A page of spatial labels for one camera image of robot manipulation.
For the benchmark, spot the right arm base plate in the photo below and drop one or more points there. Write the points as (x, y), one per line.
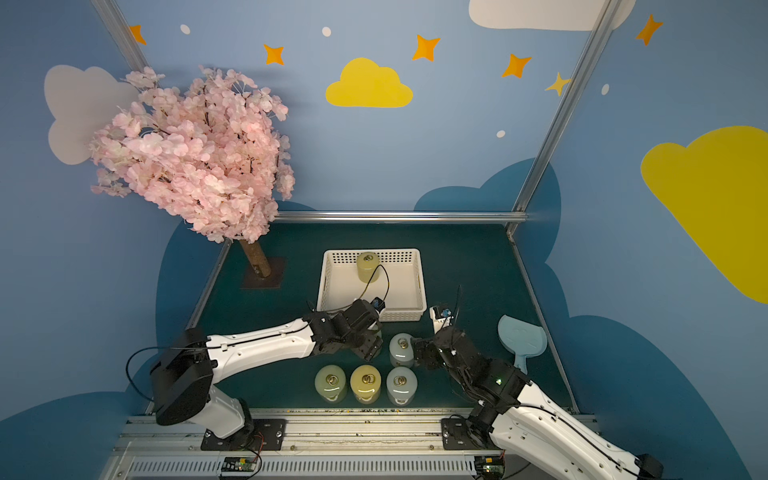
(468, 433)

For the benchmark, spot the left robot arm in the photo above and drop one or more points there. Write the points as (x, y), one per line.
(185, 377)

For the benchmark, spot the light blue dustpan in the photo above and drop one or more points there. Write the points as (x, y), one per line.
(524, 340)

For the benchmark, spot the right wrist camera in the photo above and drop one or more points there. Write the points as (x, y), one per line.
(441, 317)

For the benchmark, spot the yellow canister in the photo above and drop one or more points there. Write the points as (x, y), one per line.
(365, 384)
(367, 264)

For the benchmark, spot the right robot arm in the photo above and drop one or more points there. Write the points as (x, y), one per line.
(514, 414)

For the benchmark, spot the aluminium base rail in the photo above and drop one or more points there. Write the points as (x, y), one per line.
(318, 444)

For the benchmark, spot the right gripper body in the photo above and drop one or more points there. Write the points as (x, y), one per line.
(435, 347)

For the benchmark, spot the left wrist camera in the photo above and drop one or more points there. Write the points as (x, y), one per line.
(378, 304)

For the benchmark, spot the pink cherry blossom tree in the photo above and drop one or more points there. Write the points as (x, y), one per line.
(211, 155)

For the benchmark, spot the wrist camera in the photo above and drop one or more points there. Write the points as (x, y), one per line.
(441, 317)
(378, 304)

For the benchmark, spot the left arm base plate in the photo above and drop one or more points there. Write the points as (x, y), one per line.
(257, 435)

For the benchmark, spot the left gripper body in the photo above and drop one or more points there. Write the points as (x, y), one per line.
(368, 344)

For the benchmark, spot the white perforated plastic basket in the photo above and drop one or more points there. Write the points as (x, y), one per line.
(400, 283)

